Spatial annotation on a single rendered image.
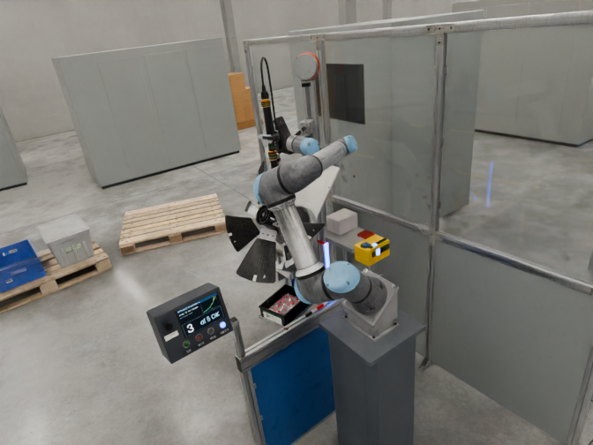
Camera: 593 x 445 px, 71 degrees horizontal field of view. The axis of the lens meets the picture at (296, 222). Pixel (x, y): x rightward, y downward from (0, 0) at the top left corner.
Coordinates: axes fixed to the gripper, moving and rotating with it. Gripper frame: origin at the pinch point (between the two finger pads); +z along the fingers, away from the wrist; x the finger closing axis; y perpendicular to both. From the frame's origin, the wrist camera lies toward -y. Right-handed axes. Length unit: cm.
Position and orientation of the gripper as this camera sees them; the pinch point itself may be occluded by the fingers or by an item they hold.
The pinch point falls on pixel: (266, 132)
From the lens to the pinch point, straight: 205.5
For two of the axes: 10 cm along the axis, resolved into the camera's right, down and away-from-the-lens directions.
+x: 7.8, -3.4, 5.2
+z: -6.1, -2.8, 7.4
